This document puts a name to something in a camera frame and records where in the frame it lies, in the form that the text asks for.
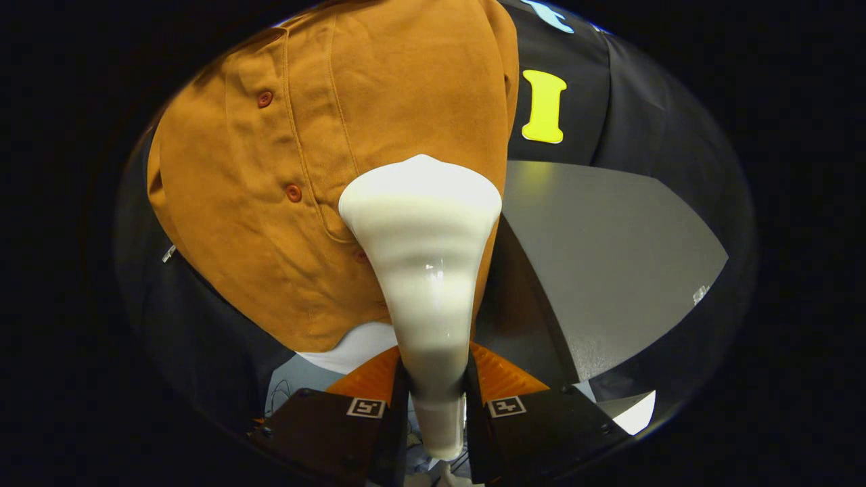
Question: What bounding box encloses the white garment steamer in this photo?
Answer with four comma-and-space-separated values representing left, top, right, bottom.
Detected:
338, 154, 503, 462

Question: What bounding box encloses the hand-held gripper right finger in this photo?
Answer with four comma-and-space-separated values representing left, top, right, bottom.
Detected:
463, 342, 630, 484

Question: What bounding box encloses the grey side table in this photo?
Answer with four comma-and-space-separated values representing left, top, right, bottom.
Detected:
474, 160, 729, 417

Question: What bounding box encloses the white mannequin torso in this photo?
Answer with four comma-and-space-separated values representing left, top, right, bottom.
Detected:
296, 321, 400, 375

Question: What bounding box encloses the white steamer hose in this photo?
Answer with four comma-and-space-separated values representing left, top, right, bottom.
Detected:
433, 460, 474, 487

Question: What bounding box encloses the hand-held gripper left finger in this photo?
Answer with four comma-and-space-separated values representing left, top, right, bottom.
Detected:
247, 345, 410, 487

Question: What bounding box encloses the brown button-up shirt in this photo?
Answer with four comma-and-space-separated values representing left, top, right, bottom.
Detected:
147, 0, 520, 352

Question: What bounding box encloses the black backdrop cloth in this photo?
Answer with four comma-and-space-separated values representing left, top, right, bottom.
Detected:
115, 0, 757, 434

